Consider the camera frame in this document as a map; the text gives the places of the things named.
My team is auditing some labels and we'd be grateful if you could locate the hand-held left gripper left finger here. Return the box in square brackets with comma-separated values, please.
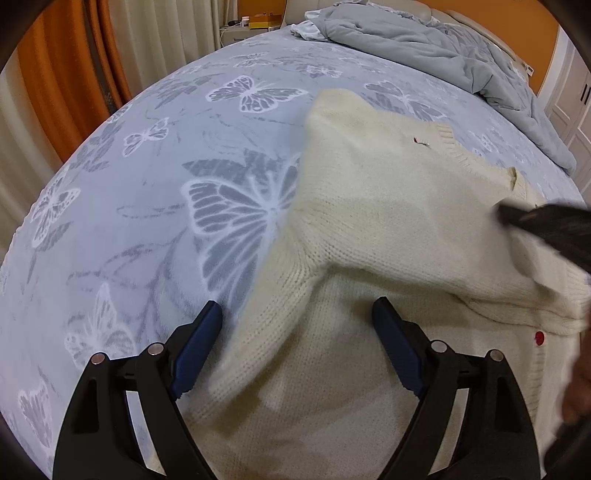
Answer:
[52, 300, 225, 480]

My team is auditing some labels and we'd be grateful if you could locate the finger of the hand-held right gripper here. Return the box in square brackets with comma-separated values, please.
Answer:
[494, 200, 591, 269]

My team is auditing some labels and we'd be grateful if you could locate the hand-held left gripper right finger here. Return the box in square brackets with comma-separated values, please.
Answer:
[372, 296, 541, 480]

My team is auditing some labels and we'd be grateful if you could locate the cream knitted cardigan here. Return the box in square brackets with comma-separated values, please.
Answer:
[185, 88, 591, 480]

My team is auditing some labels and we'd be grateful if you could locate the white wardrobe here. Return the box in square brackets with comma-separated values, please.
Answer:
[537, 25, 591, 197]

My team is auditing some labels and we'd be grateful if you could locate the grey butterfly print blanket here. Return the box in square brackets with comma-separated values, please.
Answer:
[0, 30, 583, 467]

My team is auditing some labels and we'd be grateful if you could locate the grey quilted duvet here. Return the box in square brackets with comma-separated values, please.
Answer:
[291, 2, 578, 174]

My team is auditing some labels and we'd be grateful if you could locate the orange curtain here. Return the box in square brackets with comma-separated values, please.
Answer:
[13, 0, 126, 163]

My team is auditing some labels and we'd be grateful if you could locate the beige sheer curtain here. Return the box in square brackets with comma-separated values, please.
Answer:
[105, 0, 223, 108]

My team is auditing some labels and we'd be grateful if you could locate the white patterned cloth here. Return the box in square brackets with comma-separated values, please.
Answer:
[291, 19, 334, 41]

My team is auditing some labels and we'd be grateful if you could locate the white nightstand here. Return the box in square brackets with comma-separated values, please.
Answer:
[219, 22, 283, 49]

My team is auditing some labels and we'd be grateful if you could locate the yellow box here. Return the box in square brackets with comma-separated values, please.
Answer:
[248, 13, 283, 31]

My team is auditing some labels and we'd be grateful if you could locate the beige padded headboard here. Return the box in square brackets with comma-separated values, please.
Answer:
[281, 0, 467, 25]

